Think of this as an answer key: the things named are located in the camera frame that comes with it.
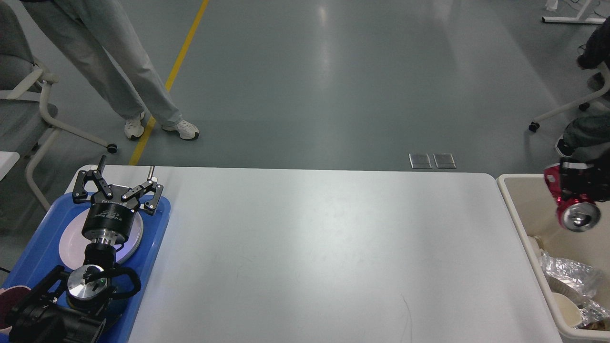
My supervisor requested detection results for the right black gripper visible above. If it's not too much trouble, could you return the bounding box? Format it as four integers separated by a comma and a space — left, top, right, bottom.
559, 159, 610, 202

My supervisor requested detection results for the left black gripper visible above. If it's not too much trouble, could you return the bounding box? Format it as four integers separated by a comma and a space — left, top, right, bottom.
72, 156, 164, 244

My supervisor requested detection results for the crushed red soda can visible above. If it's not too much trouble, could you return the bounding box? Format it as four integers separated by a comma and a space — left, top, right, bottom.
543, 163, 601, 232

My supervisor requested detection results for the pink plate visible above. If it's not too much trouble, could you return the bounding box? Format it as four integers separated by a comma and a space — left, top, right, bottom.
59, 208, 143, 270

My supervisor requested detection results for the aluminium foil sheet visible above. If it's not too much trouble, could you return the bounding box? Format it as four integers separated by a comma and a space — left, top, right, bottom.
538, 251, 606, 306

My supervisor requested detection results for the white paper cup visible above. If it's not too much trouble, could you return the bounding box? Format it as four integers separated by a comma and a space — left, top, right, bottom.
551, 292, 583, 328

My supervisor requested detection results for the pink mug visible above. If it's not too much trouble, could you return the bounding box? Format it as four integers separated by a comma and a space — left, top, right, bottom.
0, 286, 32, 335

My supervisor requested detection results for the foil bowl with paper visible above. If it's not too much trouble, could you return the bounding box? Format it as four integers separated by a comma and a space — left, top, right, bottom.
577, 300, 610, 331

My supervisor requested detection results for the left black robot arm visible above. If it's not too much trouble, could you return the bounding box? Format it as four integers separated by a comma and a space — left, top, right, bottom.
1, 159, 171, 343

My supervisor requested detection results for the beige plastic bin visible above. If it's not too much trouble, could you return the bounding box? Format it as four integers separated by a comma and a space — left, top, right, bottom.
497, 174, 610, 343

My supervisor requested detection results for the white office chair right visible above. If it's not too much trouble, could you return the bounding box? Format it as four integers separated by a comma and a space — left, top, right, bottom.
528, 62, 610, 133

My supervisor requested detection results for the blue plastic tray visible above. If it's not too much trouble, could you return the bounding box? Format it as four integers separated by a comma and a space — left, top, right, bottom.
1, 193, 171, 343

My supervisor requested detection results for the white side table corner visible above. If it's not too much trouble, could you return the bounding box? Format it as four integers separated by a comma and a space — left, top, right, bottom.
0, 151, 20, 181

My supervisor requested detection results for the grey office chair left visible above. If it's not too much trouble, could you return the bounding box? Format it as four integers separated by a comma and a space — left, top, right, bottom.
0, 2, 118, 211

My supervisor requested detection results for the right floor outlet plate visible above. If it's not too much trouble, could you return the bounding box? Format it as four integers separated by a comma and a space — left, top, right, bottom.
433, 153, 457, 169

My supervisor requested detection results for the floor outlet plate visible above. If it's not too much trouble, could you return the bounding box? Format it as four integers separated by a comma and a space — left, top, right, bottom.
409, 153, 433, 170
433, 153, 457, 169

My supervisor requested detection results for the white table leg far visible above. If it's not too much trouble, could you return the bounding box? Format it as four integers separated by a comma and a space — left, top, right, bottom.
541, 0, 609, 25

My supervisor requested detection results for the left floor outlet plate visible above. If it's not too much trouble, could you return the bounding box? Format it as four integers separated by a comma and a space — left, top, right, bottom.
409, 153, 433, 170

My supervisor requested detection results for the person in grey trousers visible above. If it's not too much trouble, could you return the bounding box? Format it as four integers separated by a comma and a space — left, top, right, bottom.
22, 0, 200, 141

